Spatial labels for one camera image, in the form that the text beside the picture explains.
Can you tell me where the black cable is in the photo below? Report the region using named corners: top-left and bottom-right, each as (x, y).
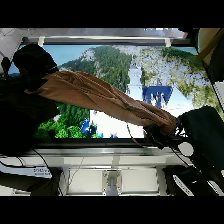
top-left (125, 123), bottom-right (148, 150)
top-left (31, 148), bottom-right (65, 197)

